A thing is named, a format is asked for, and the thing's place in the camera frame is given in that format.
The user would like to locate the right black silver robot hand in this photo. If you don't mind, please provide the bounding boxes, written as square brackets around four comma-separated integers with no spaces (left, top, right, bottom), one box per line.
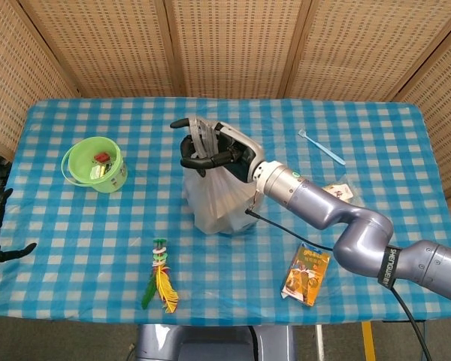
[170,117,267,185]

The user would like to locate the transparent plastic bag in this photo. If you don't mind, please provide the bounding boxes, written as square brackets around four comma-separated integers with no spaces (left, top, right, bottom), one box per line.
[182,116,266,235]

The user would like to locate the light blue toothbrush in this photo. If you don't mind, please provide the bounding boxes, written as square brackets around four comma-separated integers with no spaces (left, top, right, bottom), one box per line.
[297,129,347,166]

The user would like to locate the clear packet of nut snack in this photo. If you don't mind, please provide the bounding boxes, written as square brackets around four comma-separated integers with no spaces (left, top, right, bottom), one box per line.
[320,181,356,201]

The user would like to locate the woven bamboo folding screen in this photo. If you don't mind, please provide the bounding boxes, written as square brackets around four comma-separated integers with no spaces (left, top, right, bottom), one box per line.
[0,0,451,202]

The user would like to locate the blue white checked tablecloth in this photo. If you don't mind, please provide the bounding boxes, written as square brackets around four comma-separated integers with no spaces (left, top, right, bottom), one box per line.
[0,97,451,326]

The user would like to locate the yellow white items in bucket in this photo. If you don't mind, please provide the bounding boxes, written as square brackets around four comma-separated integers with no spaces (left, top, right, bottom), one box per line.
[89,162,113,180]

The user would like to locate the orange cardboard snack box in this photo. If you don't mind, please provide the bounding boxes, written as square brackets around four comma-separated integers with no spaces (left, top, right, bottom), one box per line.
[280,242,332,307]

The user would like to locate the colourful feather shuttlecock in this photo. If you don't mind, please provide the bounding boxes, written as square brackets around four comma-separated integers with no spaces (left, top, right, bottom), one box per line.
[141,237,180,314]

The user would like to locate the grey robot torso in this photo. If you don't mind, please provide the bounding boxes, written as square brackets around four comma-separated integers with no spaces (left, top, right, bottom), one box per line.
[135,323,298,361]

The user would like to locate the white metal table leg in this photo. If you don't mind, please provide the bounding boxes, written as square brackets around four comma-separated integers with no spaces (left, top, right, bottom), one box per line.
[315,324,326,361]

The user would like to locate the yellow floor tape strip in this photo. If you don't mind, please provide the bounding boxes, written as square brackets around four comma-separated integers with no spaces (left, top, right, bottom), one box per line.
[361,321,377,361]

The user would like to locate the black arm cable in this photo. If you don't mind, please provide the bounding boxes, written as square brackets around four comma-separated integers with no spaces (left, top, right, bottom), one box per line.
[244,208,434,361]

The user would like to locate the green plastic bucket with handle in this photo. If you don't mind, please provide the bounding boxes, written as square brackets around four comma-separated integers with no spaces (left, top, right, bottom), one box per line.
[61,135,129,194]

